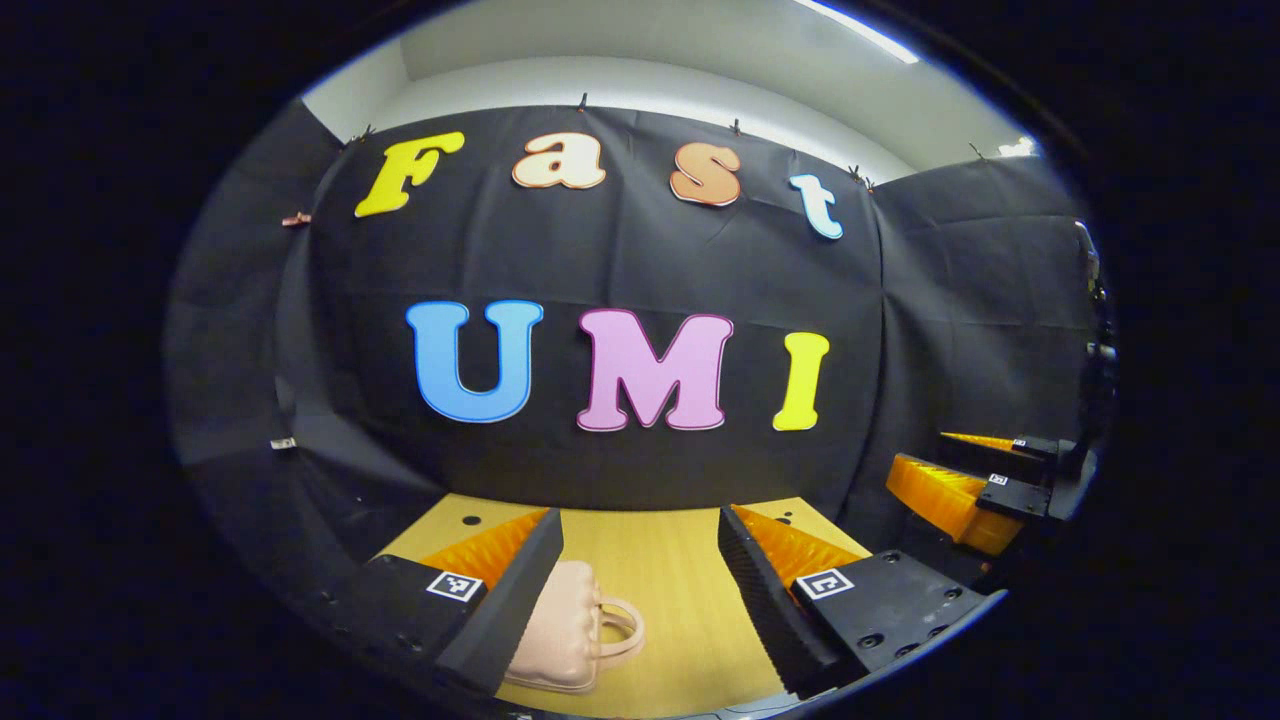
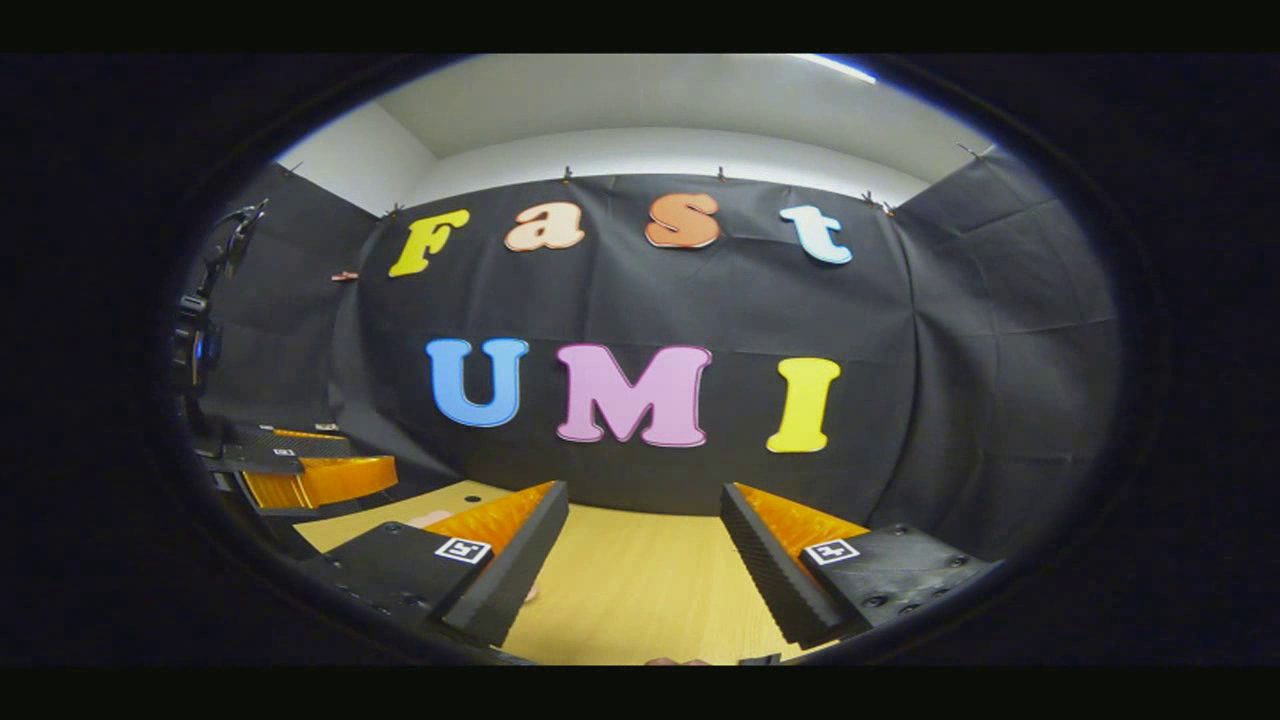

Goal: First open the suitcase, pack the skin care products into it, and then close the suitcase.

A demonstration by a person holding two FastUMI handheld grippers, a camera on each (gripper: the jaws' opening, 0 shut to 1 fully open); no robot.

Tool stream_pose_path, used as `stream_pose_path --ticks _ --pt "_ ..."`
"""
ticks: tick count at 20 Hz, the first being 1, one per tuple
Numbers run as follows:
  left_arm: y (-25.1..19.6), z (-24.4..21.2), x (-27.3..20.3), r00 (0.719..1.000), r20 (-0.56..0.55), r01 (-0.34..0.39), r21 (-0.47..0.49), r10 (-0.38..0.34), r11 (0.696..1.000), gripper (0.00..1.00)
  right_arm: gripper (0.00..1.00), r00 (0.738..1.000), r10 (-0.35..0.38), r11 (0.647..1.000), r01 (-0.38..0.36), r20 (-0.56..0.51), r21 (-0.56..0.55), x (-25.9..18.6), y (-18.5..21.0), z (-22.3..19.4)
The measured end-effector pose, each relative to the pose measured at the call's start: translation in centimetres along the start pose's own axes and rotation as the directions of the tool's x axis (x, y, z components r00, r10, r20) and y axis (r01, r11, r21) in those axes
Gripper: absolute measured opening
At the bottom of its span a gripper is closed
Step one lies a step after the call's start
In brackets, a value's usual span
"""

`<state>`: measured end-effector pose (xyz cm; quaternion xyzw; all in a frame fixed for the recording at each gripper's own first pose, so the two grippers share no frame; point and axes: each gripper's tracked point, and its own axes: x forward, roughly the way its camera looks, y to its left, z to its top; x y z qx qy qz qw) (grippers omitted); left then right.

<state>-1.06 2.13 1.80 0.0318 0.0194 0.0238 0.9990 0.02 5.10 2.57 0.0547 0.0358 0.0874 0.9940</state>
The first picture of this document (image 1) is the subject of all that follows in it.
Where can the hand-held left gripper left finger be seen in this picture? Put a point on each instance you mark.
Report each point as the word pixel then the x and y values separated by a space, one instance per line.
pixel 515 600

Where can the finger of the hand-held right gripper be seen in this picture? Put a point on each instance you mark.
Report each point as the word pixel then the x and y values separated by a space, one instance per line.
pixel 1040 447
pixel 1015 497

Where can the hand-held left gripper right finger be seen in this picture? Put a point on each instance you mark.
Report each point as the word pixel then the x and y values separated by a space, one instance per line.
pixel 765 600

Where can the small pink suitcase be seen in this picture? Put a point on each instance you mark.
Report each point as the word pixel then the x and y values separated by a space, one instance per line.
pixel 565 630

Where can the black backdrop cloth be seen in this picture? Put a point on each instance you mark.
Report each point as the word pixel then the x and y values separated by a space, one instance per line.
pixel 950 300

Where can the pink cloth clip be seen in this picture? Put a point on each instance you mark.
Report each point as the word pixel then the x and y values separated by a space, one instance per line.
pixel 296 218

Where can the ceiling light panel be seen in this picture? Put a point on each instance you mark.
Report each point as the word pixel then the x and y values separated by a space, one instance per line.
pixel 860 32

